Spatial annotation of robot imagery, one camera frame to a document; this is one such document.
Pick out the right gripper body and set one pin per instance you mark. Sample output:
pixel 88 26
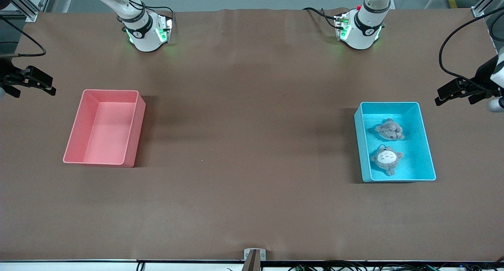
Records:
pixel 8 73

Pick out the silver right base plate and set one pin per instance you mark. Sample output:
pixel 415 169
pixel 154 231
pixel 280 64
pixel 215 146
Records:
pixel 168 28

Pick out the aluminium frame profile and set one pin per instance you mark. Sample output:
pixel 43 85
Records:
pixel 482 7
pixel 29 14

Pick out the brown table cover sheet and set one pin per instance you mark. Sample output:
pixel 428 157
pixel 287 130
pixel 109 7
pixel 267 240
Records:
pixel 252 105

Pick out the blue plastic box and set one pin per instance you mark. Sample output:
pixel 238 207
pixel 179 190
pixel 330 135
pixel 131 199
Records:
pixel 417 172

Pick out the grey Totoro plush toy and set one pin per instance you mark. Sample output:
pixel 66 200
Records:
pixel 386 158
pixel 390 130

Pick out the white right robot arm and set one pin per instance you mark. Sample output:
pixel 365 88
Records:
pixel 145 30

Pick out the metal table edge bracket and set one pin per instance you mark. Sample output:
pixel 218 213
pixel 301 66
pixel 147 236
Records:
pixel 246 254

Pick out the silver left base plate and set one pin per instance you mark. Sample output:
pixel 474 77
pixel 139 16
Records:
pixel 339 26

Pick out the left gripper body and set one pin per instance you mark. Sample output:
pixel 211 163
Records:
pixel 482 78

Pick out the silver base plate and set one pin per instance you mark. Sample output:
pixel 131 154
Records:
pixel 168 28
pixel 339 26

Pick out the pink plastic box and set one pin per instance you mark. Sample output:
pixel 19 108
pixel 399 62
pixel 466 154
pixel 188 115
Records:
pixel 102 137

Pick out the brown post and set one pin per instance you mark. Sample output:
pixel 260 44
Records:
pixel 252 263

